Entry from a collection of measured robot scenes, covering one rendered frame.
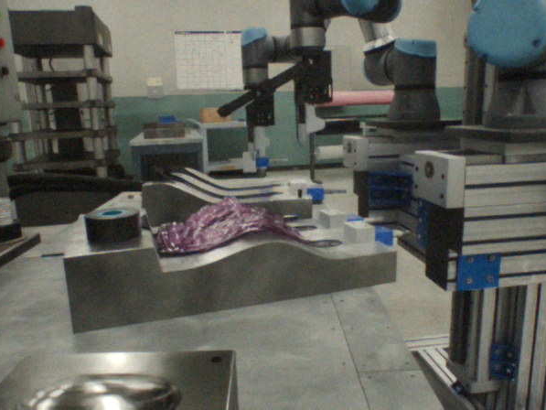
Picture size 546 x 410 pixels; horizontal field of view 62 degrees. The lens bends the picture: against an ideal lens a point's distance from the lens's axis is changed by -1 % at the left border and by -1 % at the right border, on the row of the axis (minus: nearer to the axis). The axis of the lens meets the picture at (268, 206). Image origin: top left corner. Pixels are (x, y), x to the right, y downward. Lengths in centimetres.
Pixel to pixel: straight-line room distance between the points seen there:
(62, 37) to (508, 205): 442
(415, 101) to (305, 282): 79
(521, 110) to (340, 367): 60
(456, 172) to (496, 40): 22
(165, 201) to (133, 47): 649
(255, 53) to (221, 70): 613
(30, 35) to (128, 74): 272
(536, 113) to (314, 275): 49
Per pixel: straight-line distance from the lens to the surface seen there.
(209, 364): 44
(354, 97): 676
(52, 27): 493
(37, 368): 48
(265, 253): 68
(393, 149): 135
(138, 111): 742
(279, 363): 56
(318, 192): 107
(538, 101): 95
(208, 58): 745
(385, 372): 56
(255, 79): 132
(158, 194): 104
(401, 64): 140
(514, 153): 93
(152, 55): 744
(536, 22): 82
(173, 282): 67
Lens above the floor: 109
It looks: 12 degrees down
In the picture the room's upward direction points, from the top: 2 degrees counter-clockwise
